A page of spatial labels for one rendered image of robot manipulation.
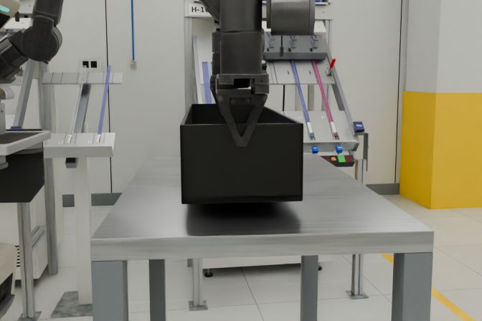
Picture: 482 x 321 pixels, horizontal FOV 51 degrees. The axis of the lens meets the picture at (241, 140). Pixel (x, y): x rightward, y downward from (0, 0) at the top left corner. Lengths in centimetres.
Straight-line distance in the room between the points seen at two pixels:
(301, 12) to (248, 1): 7
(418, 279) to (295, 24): 38
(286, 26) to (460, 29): 358
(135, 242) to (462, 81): 373
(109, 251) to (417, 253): 40
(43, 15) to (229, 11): 61
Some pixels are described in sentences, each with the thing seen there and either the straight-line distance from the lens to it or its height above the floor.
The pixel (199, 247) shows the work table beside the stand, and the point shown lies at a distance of 67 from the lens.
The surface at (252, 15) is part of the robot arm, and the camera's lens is 69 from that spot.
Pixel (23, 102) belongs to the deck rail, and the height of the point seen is 90.
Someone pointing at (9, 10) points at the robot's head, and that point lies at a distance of 112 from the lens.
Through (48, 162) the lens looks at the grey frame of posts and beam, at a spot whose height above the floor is 59.
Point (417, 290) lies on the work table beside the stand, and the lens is 75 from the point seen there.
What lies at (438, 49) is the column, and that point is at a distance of 413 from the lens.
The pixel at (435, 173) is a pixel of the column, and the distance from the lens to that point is 418.
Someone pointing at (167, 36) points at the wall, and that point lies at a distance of 410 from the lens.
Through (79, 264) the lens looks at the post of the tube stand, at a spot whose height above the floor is 20.
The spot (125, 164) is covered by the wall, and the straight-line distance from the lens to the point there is 415.
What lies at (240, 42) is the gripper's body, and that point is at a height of 105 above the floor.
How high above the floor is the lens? 100
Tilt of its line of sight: 7 degrees down
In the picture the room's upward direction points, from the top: straight up
